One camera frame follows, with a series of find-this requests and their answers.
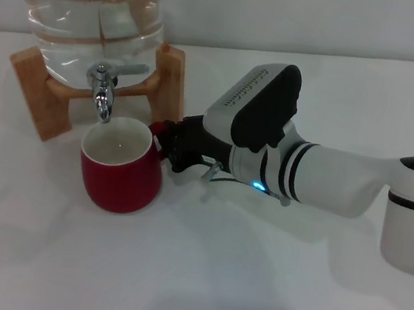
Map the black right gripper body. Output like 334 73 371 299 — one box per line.
170 111 238 182

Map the red cup white inside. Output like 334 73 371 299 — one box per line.
71 107 174 221

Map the chrome faucet with lever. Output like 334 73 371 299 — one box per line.
78 54 151 130

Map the wooden dispenser stand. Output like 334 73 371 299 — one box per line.
0 20 197 165

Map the glass water dispenser jar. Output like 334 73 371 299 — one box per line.
0 0 175 102

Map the thin right gripper cable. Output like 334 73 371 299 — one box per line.
199 155 297 210

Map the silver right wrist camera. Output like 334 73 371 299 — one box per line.
198 50 307 159

